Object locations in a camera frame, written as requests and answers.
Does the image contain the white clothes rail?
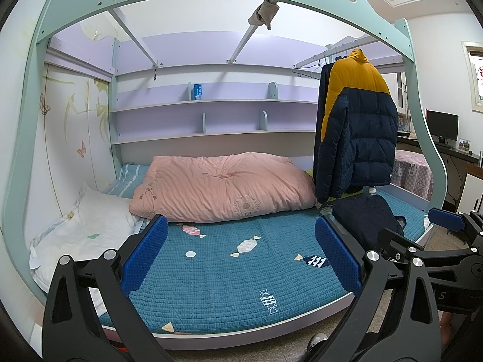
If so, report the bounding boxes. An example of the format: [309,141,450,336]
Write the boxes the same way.
[294,34,404,70]

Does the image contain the white board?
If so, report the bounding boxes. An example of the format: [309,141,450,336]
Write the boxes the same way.
[456,166,483,214]

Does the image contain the butterfly printed wardrobe door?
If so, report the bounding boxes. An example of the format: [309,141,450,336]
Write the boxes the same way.
[36,62,114,234]

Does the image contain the person's right hand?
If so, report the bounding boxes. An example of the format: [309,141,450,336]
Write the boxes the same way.
[440,312,454,352]

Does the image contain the white pillow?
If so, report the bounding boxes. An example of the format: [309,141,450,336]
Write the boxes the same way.
[29,181,146,315]

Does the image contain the glass door cabinet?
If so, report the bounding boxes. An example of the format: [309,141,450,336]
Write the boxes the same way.
[396,71,414,136]

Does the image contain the window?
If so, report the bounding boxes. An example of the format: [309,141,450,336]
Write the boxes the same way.
[461,41,483,113]

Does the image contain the pink embroidered quilt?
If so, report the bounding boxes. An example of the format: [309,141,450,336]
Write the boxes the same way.
[129,152,318,223]

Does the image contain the grey shoe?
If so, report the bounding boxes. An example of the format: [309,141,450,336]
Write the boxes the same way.
[306,332,330,353]

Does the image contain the lilac shelf unit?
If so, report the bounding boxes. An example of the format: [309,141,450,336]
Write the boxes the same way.
[45,26,404,148]

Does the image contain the beige cloth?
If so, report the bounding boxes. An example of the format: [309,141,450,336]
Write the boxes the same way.
[247,0,280,31]

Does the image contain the teal quilted bed mat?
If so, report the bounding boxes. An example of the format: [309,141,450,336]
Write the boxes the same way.
[100,192,431,337]

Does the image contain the blue striped pillow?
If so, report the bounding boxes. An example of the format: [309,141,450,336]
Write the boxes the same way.
[104,163,152,199]

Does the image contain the black computer monitor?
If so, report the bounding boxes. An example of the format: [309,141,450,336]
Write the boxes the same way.
[426,110,459,144]

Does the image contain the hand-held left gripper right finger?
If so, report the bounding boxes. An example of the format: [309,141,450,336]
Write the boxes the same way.
[304,216,442,362]

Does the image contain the dark desk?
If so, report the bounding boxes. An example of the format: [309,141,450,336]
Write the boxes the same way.
[396,136,483,168]

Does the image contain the dark blue jeans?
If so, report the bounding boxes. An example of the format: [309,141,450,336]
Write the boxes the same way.
[332,195,407,251]

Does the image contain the wire clothes hanger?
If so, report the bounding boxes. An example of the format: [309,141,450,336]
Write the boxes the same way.
[296,55,327,80]

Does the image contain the yellow and navy puffer jacket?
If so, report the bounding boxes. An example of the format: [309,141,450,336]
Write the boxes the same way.
[314,49,398,203]

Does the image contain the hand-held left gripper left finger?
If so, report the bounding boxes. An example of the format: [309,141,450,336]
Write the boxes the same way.
[41,215,169,362]

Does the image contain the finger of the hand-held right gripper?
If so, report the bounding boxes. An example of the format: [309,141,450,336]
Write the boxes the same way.
[427,207,483,243]
[377,228,483,269]

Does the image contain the pink checked cloth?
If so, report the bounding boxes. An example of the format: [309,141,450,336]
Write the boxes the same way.
[390,150,434,201]

